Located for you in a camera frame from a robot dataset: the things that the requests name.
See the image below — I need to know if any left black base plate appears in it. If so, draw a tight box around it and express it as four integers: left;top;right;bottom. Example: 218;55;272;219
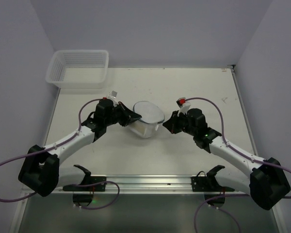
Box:
63;176;107;192

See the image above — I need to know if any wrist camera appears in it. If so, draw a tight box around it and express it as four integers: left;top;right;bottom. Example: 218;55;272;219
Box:
103;90;118;105
176;98;191;116

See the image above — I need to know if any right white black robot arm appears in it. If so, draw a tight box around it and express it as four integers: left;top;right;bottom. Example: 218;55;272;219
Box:
163;108;291;210

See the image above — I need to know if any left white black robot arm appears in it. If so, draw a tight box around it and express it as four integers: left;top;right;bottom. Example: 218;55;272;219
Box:
18;98;142;197

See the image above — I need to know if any aluminium mounting rail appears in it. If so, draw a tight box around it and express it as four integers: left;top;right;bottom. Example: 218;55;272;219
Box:
18;167;255;197

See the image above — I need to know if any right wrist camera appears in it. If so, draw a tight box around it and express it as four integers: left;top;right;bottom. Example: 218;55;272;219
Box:
176;98;191;116

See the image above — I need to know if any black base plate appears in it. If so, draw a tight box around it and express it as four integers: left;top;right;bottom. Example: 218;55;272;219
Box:
63;176;107;192
191;171;235;192

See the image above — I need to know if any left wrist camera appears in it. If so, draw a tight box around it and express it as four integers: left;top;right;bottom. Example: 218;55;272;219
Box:
103;90;118;105

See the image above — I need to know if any white plastic mesh basket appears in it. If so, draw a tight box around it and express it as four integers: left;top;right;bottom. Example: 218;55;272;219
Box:
45;50;109;89

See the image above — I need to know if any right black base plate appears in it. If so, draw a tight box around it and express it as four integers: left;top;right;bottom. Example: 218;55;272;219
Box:
191;171;235;192

